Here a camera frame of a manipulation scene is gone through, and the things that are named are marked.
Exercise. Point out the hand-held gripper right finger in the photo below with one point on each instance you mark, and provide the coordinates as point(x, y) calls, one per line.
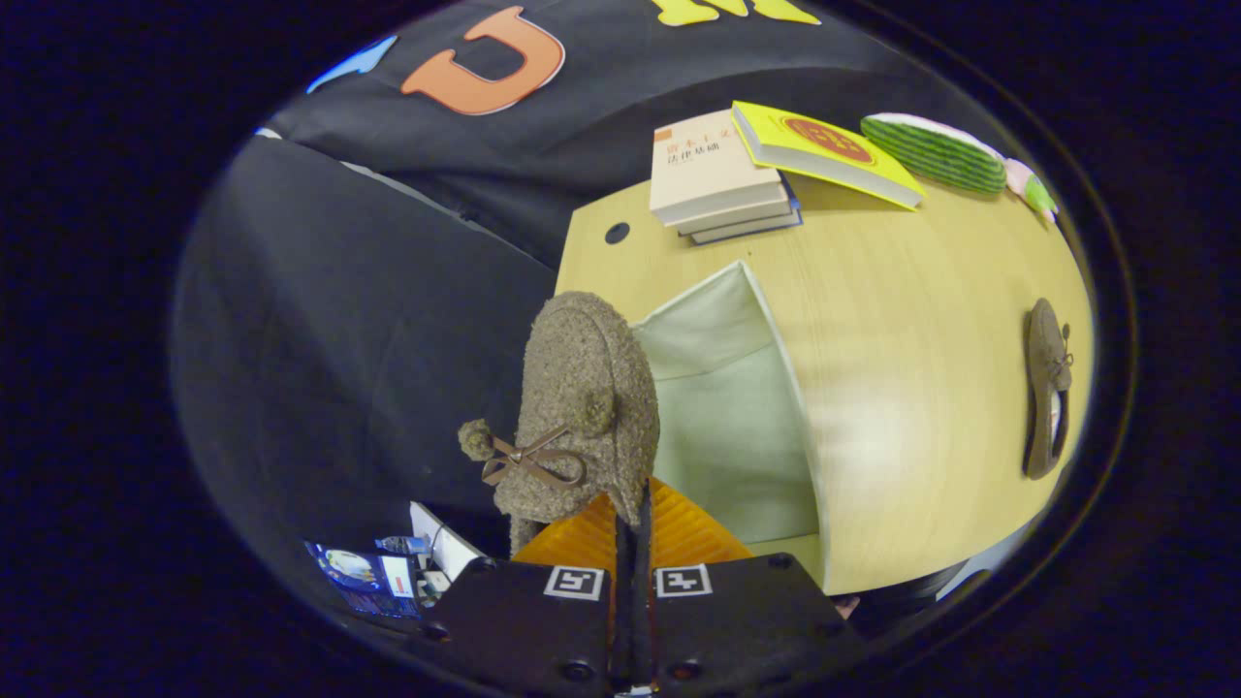
point(747, 620)

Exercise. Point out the computer monitor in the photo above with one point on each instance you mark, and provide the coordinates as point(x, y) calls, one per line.
point(364, 577)

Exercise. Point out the white book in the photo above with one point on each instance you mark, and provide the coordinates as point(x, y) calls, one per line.
point(747, 218)

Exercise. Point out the plastic water bottle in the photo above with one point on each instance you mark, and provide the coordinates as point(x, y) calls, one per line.
point(402, 545)

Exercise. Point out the white side desk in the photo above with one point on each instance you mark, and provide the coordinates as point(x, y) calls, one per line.
point(448, 553)

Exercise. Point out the yellow book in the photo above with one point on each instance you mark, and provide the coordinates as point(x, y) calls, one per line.
point(824, 145)

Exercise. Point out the pale green storage box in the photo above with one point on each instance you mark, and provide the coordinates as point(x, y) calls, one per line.
point(727, 436)

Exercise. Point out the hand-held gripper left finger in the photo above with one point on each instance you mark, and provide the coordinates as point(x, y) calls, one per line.
point(524, 620)

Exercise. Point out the brown fuzzy shoe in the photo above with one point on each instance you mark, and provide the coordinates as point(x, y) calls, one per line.
point(1045, 388)
point(582, 388)

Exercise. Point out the pink and green plush toy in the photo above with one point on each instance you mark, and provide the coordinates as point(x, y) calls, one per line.
point(1033, 189)

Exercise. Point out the watermelon slice plush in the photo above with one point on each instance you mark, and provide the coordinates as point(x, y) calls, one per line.
point(936, 155)

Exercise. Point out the blue cover book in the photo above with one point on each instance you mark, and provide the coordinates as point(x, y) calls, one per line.
point(756, 231)

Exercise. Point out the beige book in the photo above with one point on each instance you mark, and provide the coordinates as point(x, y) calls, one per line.
point(703, 160)

